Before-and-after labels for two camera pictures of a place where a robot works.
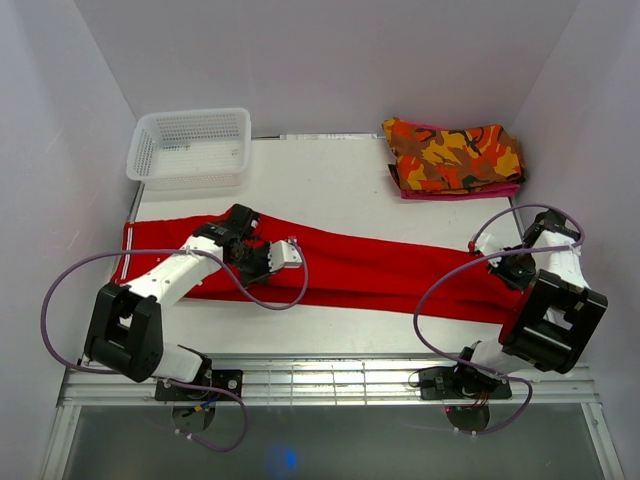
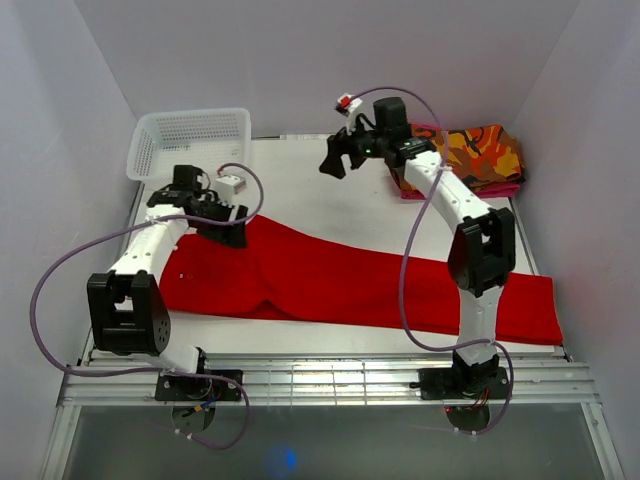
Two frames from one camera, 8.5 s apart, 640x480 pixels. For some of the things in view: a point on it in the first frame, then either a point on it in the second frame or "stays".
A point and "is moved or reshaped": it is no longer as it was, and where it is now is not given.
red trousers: (322, 263) is moved or reshaped
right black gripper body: (517, 270) to (364, 146)
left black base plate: (228, 379) stays
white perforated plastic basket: (191, 149) stays
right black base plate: (452, 382) stays
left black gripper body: (253, 263) to (216, 211)
